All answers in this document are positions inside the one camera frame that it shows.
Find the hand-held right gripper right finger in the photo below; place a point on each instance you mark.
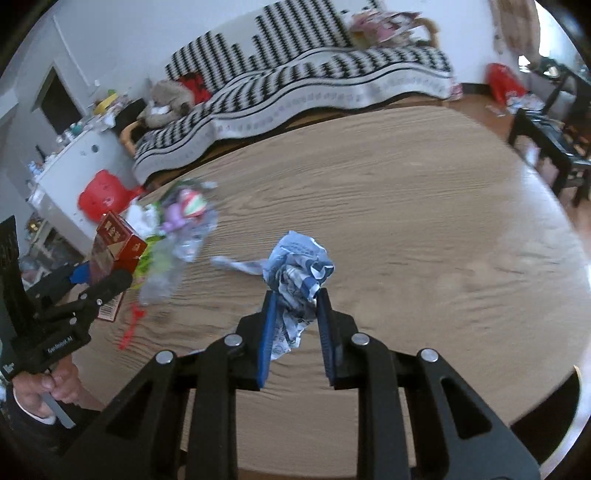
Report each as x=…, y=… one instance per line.
x=325, y=337

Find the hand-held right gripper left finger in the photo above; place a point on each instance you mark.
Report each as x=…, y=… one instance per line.
x=267, y=337

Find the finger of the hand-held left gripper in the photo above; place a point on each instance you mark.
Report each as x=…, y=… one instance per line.
x=79, y=273
x=108, y=285

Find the red cardboard box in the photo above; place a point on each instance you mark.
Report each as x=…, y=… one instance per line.
x=122, y=240

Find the blue white wrapper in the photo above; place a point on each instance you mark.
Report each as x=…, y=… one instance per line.
x=295, y=267

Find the person's left forearm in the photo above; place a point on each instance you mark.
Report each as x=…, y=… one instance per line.
x=27, y=436

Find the person's left hand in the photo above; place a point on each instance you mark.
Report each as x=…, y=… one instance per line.
x=60, y=381

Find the green snack wrapper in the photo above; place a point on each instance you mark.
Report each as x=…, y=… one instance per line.
x=144, y=263

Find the small red plastic piece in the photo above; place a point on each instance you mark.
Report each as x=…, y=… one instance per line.
x=133, y=319

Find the crumpled white paper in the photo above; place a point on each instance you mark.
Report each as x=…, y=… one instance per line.
x=141, y=219

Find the red plastic stool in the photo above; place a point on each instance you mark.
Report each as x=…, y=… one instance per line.
x=104, y=196

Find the colourful printed plastic bag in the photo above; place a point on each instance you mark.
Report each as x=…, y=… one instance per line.
x=191, y=205

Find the white cabinet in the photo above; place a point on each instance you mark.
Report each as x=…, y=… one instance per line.
x=87, y=157

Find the wooden sofa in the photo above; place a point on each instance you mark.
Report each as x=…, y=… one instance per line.
x=128, y=136

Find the black bulky object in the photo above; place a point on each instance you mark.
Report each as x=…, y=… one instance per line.
x=129, y=113

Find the yellow item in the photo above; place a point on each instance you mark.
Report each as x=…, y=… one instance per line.
x=105, y=104

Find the beige plush toy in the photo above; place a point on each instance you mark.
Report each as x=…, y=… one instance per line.
x=168, y=94

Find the red cushion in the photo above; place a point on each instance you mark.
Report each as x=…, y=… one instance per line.
x=196, y=87

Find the black white striped blanket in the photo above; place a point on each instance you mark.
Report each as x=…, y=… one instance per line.
x=295, y=78

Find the white paper litter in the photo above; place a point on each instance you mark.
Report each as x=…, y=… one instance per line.
x=501, y=110

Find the black side table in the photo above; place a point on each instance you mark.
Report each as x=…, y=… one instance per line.
x=549, y=143

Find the red plastic bag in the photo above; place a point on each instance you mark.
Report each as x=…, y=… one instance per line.
x=504, y=83

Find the pink printed bags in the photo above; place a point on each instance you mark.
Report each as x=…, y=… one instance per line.
x=378, y=25

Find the patterned curtain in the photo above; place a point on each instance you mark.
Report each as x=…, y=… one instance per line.
x=517, y=27

